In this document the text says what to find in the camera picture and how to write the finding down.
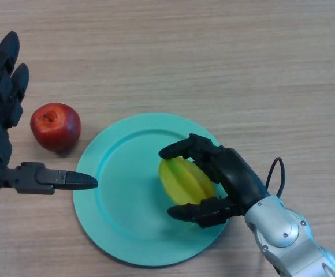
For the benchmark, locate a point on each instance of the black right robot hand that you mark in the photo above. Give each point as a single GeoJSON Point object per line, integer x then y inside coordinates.
{"type": "Point", "coordinates": [239, 179]}

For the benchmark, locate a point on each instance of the yellow starfruit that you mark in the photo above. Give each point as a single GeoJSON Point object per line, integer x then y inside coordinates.
{"type": "Point", "coordinates": [185, 181]}

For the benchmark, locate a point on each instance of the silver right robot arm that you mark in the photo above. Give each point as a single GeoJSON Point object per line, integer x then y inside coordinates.
{"type": "Point", "coordinates": [286, 231]}

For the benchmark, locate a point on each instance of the green round plate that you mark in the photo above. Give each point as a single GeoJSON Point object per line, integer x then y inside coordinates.
{"type": "Point", "coordinates": [127, 202]}

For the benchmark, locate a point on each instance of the red apple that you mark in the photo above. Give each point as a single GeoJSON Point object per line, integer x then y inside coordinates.
{"type": "Point", "coordinates": [56, 127]}

